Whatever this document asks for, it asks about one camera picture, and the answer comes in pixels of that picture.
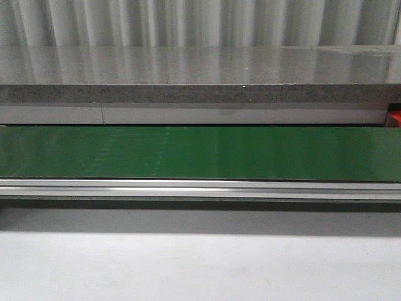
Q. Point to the green conveyor belt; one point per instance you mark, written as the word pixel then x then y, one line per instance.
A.
pixel 361 154

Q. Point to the grey speckled stone counter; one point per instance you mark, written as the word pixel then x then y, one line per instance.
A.
pixel 137 85

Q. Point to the red object behind counter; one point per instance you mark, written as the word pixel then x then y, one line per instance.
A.
pixel 394 118

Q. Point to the white pleated curtain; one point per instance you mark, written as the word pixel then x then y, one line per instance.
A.
pixel 199 23

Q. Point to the aluminium conveyor frame rail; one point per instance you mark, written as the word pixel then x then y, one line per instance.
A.
pixel 136 188

